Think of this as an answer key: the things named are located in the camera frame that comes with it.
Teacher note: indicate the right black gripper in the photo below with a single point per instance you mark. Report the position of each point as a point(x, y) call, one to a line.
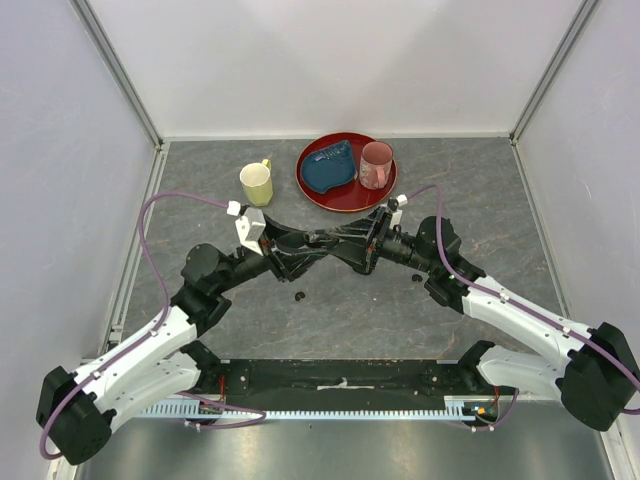
point(362, 247)

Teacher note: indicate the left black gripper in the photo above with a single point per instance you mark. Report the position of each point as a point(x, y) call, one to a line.
point(286, 254)

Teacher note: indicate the black oval charging case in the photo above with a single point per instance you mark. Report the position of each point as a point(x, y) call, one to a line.
point(320, 240)

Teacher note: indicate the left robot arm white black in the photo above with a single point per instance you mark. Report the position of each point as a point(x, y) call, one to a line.
point(79, 411)

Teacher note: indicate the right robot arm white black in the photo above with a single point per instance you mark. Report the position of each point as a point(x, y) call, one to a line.
point(591, 371)

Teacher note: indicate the yellow-green mug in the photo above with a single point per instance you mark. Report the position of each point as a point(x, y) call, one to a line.
point(256, 181)

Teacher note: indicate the blue leaf-shaped dish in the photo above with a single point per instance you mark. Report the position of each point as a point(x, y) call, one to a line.
point(329, 167)

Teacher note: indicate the pink patterned mug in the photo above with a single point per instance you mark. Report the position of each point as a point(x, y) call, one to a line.
point(375, 165)

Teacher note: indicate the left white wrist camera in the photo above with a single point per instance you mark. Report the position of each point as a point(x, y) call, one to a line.
point(250, 224)

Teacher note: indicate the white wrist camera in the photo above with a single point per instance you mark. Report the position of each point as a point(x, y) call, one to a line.
point(395, 205)
point(250, 224)

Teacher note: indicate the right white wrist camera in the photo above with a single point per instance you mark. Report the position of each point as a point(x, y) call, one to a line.
point(395, 205)

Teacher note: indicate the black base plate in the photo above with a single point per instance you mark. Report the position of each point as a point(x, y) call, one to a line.
point(341, 385)

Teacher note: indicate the slotted cable duct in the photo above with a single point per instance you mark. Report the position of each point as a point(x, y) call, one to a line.
point(195, 411)

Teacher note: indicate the left aluminium frame post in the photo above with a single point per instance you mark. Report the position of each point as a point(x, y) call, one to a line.
point(106, 50)

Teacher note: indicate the aluminium frame post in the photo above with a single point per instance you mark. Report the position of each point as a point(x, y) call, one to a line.
point(562, 52)
point(106, 50)

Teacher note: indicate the right aluminium frame post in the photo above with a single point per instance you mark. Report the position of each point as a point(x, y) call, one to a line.
point(562, 52)

